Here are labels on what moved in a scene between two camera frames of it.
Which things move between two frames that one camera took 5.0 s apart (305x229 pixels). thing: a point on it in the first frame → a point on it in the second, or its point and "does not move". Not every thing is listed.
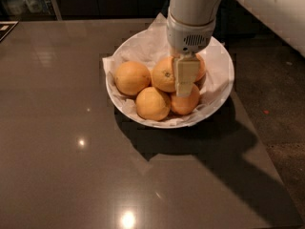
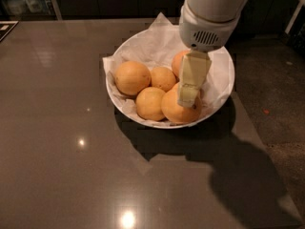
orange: [185, 105] → [163, 78]
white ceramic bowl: [140, 82] does not move
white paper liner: [148, 45] does not move
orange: [131, 76] does not move
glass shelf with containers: [28, 3] does not move
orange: [163, 74] → [176, 113]
